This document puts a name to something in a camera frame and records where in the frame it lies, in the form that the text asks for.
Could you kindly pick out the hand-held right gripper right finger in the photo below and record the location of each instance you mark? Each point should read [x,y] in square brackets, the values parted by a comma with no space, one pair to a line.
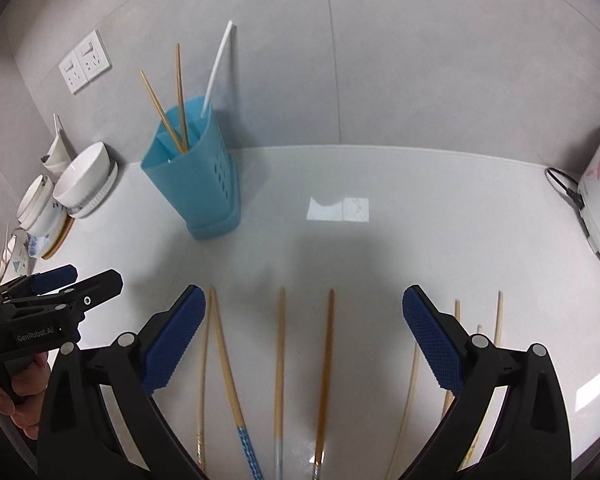
[432,345]

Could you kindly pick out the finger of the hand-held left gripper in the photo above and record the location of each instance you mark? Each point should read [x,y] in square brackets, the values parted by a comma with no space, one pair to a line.
[55,277]
[97,290]

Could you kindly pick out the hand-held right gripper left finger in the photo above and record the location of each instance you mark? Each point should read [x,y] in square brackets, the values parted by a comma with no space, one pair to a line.
[175,340]

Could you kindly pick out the dark brown wooden chopstick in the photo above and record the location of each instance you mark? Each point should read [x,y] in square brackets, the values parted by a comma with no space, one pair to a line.
[325,385]

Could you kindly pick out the blue plastic utensil holder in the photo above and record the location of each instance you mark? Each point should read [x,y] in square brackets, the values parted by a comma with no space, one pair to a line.
[200,195]

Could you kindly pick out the person's left hand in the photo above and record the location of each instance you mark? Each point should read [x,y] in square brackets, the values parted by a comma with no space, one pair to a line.
[30,390]

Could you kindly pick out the blue patterned bowl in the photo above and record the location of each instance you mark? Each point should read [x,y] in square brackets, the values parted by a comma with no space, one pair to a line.
[39,245]

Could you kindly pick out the white printed mug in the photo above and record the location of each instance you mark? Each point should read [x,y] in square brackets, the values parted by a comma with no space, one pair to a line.
[17,262]

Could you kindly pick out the wooden coaster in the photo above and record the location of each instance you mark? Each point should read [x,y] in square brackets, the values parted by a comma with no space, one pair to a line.
[62,237]

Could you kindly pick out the white bowl dark rim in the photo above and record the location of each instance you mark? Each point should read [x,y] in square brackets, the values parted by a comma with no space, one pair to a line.
[47,221]
[32,200]

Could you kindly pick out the white ribbed dish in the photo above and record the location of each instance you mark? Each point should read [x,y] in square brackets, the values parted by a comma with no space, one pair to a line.
[107,185]

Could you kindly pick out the large white bowl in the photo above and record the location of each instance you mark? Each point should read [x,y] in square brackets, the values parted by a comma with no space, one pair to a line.
[82,175]

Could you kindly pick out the white plastic chopstick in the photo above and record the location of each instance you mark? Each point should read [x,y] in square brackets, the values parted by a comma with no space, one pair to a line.
[219,60]

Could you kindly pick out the white wall socket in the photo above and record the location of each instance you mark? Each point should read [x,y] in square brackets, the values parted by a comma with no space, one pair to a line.
[94,55]
[72,72]

